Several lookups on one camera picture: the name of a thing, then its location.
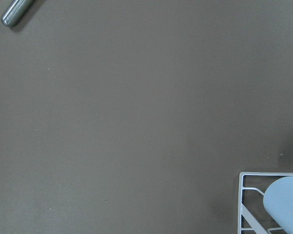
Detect light blue cup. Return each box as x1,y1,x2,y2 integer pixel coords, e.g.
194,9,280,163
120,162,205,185
263,176,293,234

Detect white wire cup rack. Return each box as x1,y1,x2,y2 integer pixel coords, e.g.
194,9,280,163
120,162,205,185
237,172,293,234

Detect silver marker pen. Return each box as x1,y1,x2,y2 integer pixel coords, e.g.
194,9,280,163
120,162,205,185
1,0,34,27

